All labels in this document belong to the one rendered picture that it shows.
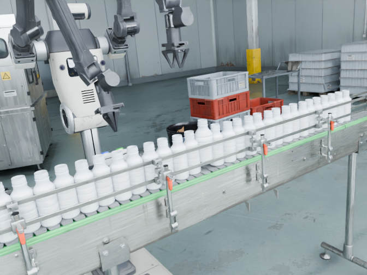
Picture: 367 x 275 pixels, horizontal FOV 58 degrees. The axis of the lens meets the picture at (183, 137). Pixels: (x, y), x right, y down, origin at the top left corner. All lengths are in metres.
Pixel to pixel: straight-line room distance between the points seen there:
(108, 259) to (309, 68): 7.61
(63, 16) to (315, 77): 7.44
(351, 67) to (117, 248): 7.02
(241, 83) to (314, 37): 9.34
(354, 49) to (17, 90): 6.15
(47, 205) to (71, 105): 0.69
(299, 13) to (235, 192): 12.26
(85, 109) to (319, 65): 7.04
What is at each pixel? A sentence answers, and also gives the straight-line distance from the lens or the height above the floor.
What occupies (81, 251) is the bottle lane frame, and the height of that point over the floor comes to 0.90.
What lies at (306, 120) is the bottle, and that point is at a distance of 1.68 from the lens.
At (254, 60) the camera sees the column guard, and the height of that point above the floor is 0.73.
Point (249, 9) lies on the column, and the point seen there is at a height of 2.32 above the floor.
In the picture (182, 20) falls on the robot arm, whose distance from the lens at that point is 1.28.
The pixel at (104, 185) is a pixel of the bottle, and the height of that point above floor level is 1.07.
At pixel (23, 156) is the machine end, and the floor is 0.26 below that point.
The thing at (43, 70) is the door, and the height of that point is 1.00.
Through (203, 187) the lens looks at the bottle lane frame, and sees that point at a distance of 1.27.
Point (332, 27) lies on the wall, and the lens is 12.68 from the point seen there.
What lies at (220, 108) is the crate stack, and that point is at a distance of 3.63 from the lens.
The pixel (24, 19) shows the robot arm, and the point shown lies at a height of 1.62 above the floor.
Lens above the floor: 1.48
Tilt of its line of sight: 16 degrees down
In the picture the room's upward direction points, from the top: 5 degrees counter-clockwise
